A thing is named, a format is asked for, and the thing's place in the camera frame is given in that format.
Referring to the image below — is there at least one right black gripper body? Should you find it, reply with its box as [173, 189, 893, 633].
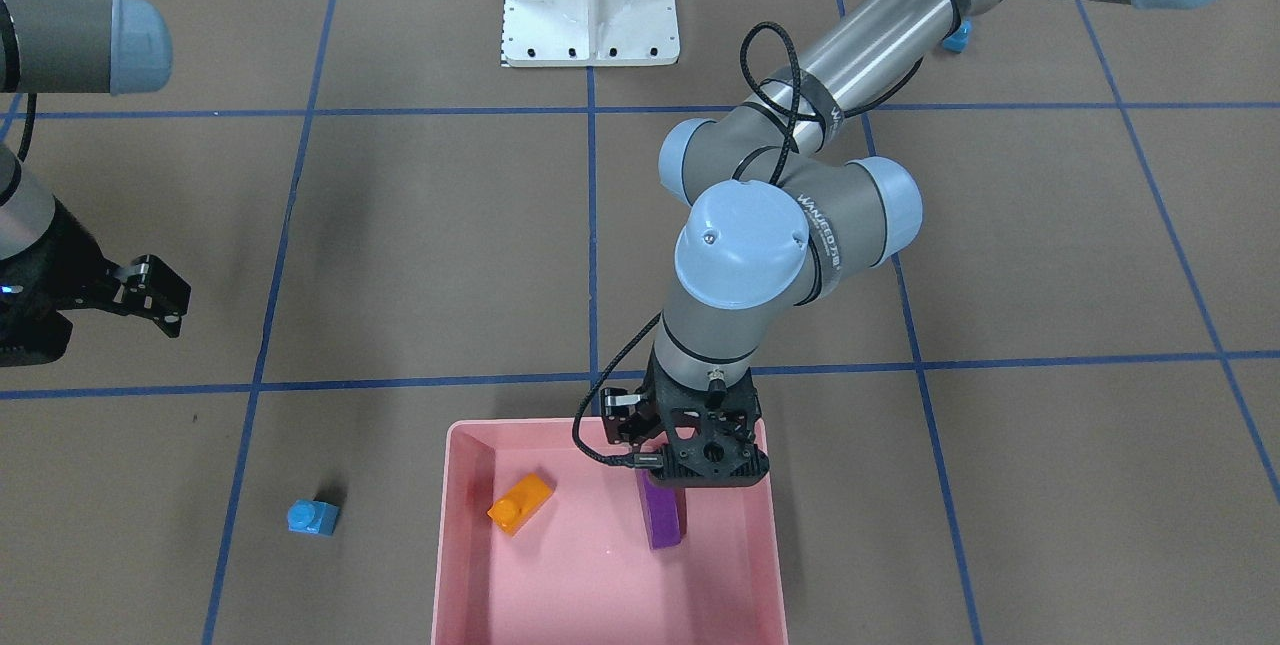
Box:
[1, 200, 111, 369]

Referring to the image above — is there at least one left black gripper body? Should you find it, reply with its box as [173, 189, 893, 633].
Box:
[644, 354, 771, 490]

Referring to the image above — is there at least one purple toy block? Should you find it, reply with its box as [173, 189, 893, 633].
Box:
[637, 474, 686, 552]

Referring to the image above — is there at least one orange toy block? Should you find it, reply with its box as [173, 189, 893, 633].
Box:
[486, 474, 556, 538]

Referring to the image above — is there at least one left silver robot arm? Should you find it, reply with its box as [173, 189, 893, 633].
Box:
[607, 0, 1216, 489]

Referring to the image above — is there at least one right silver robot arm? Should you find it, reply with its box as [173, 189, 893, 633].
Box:
[1, 0, 191, 367]

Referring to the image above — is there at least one pink plastic box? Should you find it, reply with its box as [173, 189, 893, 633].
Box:
[431, 418, 788, 644]

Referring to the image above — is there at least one small blue toy block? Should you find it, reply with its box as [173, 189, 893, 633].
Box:
[285, 499, 340, 538]

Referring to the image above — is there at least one long blue toy block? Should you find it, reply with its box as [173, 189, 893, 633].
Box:
[940, 19, 974, 54]

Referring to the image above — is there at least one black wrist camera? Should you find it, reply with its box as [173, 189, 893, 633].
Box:
[598, 386, 646, 447]

